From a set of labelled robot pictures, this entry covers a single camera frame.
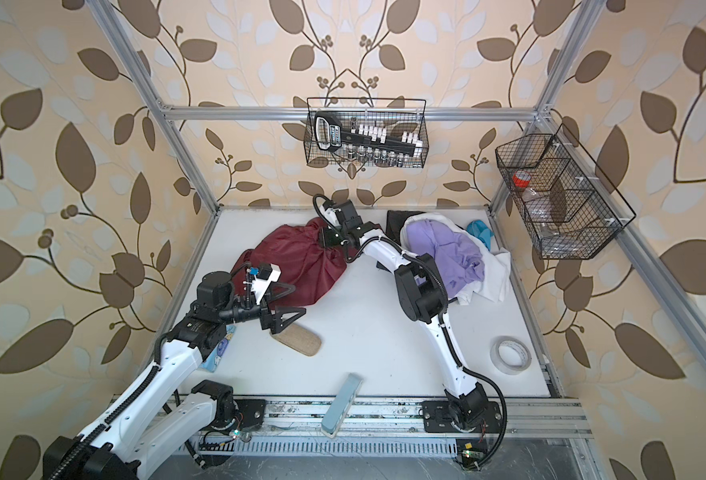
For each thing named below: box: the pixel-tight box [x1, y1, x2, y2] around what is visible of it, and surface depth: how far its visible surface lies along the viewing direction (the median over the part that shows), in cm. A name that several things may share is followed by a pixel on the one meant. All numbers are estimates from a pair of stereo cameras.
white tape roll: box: [490, 336, 533, 375], surface depth 84 cm
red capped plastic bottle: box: [512, 170, 532, 190], surface depth 88 cm
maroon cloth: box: [231, 217, 349, 309], surface depth 98 cm
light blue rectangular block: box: [321, 373, 364, 438], surface depth 78 cm
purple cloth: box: [406, 219, 485, 299], surface depth 91 cm
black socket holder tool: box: [314, 112, 423, 156], surface depth 85 cm
